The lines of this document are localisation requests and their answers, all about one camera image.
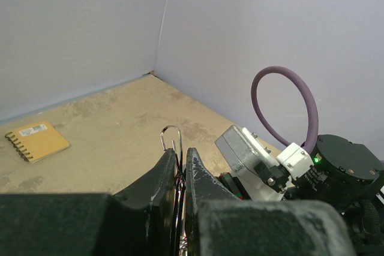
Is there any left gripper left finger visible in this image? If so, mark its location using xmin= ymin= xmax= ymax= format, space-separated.
xmin=1 ymin=149 xmax=176 ymax=255

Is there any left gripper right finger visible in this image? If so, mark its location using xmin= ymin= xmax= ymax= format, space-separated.
xmin=185 ymin=148 xmax=356 ymax=255

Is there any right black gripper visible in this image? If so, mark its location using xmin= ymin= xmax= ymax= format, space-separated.
xmin=218 ymin=171 xmax=384 ymax=251

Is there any silver metal keyring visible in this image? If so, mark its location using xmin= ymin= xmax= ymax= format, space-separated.
xmin=160 ymin=125 xmax=188 ymax=255

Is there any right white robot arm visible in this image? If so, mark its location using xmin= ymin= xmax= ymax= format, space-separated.
xmin=215 ymin=131 xmax=383 ymax=255

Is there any brown spiral notebook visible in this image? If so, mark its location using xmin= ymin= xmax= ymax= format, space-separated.
xmin=4 ymin=121 xmax=70 ymax=163

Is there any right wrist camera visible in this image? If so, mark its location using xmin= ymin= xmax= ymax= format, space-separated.
xmin=215 ymin=125 xmax=314 ymax=201

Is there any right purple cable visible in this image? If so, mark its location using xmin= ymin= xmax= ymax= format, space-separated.
xmin=250 ymin=65 xmax=319 ymax=150

